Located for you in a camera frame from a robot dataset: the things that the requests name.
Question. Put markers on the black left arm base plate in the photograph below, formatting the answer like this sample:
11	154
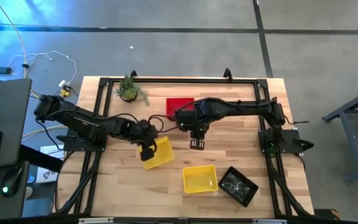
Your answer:
73	146

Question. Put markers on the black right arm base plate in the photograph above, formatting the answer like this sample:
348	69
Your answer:
291	137

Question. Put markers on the black table clamp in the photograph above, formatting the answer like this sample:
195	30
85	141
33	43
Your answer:
304	144
133	74
227	74
65	138

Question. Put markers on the black aluminium table frame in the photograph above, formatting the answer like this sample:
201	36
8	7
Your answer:
182	80

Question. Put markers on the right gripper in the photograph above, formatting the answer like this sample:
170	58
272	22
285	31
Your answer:
197	132

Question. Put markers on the grey desk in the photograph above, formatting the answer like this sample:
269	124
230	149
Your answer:
5	105

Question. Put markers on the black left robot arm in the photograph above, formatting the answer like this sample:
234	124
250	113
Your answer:
85	123

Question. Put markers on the white printed paper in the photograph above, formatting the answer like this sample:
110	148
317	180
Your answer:
47	177

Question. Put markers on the grey metal cart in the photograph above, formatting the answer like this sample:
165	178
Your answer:
350	105

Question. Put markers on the red plastic basket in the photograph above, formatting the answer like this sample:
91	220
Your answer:
176	105

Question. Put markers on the silver metal bracket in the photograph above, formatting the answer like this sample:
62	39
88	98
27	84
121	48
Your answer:
269	221
95	220

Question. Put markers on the yellow connector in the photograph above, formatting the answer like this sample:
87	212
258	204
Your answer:
65	92

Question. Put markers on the potted succulent plant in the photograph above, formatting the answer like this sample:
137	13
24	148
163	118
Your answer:
128	91

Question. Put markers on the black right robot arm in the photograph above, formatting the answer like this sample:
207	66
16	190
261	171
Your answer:
244	107

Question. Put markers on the black plastic basket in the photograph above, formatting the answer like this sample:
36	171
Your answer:
238	186

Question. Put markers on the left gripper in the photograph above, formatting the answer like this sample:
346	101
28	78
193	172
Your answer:
145	133

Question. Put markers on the yellow plastic basket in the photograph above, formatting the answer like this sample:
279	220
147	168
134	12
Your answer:
199	180
163	152

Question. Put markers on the white plug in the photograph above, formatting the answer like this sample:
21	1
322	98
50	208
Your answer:
63	84

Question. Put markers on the black computer mouse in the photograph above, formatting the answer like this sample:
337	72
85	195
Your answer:
11	180

